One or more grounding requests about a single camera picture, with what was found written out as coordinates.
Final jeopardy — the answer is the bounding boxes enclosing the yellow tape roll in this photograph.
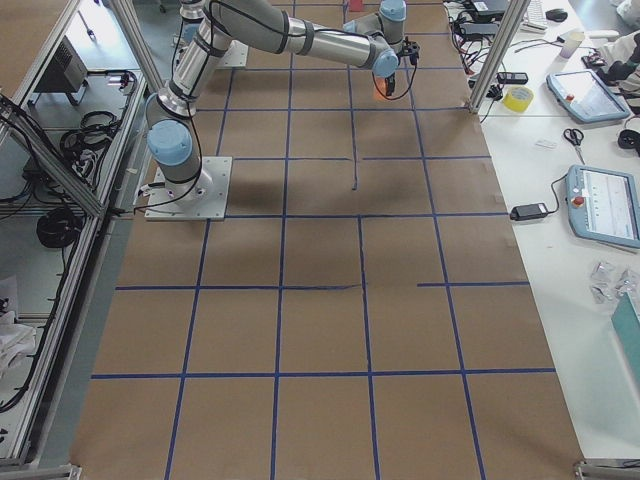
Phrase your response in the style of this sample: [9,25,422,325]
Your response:
[503,85,534,113]

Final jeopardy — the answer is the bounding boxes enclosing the paper cup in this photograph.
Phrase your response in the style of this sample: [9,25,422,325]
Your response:
[558,30,585,59]

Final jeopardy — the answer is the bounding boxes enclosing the pink foam block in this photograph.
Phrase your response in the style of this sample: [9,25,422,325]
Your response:
[348,0,364,12]

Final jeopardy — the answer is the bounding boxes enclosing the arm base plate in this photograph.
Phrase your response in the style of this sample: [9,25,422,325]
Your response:
[144,156,232,221]
[172,39,249,69]

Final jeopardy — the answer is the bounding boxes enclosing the far blue teach pendant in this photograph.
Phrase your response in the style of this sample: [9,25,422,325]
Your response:
[546,70,630,124]

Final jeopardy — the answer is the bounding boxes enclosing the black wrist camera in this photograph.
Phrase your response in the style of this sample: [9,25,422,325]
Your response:
[401,36,420,67]

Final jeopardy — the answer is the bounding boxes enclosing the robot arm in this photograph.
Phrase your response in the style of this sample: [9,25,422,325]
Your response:
[146,1,407,203]

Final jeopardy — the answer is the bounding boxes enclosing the aluminium frame post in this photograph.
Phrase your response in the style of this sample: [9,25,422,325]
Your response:
[467,0,529,114]

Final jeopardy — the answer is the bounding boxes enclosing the black power adapter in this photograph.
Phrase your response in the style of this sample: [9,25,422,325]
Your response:
[509,202,549,221]

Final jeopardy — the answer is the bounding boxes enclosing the orange foam block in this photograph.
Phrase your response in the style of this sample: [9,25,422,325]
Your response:
[373,76,388,101]

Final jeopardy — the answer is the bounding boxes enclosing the black handled scissors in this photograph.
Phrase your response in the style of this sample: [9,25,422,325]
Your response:
[563,128,585,165]

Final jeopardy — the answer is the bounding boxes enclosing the near blue teach pendant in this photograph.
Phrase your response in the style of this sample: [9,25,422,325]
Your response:
[565,165,639,249]

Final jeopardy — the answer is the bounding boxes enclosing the blue teach pendant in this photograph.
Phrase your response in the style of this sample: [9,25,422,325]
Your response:
[565,165,639,249]
[546,70,630,124]

